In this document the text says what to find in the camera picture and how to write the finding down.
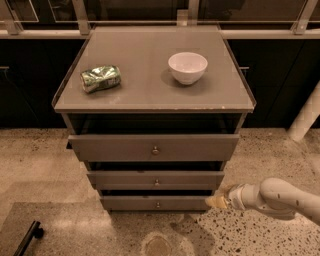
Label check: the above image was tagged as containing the white ceramic bowl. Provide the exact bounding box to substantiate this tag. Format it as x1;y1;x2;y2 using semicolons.
168;52;208;85

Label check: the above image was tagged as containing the black bar handle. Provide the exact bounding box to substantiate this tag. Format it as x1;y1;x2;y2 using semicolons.
13;221;44;256

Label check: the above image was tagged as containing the grey drawer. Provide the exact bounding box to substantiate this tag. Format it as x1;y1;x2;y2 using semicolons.
87;171;224;190
100;196;209;211
68;134;239;162

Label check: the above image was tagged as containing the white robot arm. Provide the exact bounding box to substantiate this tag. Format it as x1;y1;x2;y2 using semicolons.
205;178;320;225

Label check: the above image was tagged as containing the round floor drain cover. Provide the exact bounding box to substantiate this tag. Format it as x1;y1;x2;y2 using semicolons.
141;234;172;256

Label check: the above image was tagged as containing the white post leg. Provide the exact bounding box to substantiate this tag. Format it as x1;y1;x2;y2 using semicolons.
288;81;320;141

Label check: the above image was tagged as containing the metal railing frame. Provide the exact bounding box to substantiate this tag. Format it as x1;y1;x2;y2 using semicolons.
0;0;320;39

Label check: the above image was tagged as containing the grey drawer cabinet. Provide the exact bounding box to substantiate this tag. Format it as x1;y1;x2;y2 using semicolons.
53;26;256;199

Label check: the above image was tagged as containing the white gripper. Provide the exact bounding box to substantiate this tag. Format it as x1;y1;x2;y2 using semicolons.
205;184;258;210

